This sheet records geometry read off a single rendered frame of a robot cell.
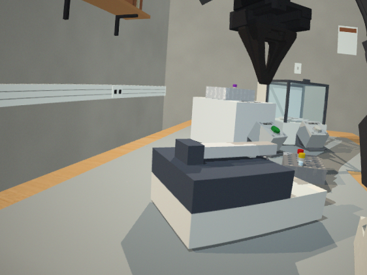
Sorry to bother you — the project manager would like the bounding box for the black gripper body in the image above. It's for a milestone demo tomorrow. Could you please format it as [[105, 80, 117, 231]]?
[[229, 0, 311, 32]]

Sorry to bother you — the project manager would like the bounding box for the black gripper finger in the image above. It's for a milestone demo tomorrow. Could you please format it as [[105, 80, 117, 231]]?
[[249, 22, 297, 85], [238, 26, 279, 84]]

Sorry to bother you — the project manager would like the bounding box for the yellow-capped sample tube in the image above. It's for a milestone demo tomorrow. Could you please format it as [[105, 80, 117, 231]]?
[[298, 153, 305, 166]]

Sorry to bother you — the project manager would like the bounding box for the grey tube rack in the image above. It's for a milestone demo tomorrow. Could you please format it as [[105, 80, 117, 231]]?
[[282, 152, 327, 185]]

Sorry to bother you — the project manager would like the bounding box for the grey bench mat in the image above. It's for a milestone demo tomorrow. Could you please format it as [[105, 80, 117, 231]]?
[[0, 125, 367, 275]]

